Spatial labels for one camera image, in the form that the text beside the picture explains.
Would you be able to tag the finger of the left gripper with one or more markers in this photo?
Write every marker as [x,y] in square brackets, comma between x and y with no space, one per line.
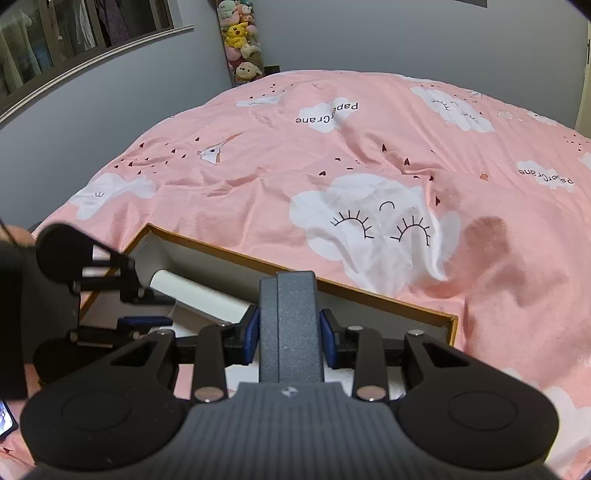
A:
[70,257]
[56,358]

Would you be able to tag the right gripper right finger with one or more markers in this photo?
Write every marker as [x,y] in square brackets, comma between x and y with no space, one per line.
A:
[365,351]

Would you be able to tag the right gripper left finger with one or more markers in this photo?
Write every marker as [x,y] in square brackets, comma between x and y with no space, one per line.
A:
[213,349]

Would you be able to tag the dark grey box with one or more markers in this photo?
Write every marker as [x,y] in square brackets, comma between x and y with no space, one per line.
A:
[290,339]

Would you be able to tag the white case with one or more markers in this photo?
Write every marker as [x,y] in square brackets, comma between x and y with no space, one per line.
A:
[207,302]

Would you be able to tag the person left hand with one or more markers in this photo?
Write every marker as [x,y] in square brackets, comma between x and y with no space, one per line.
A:
[15,235]

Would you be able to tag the orange cardboard box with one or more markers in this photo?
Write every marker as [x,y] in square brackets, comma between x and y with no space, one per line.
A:
[239,275]

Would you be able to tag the phone screen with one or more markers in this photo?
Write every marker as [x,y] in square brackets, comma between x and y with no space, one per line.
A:
[8,423]

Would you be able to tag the pink cloud bedsheet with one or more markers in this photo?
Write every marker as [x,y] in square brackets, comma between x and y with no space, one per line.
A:
[410,189]

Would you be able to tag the plush toy pile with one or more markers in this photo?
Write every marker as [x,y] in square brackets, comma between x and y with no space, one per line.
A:
[240,38]

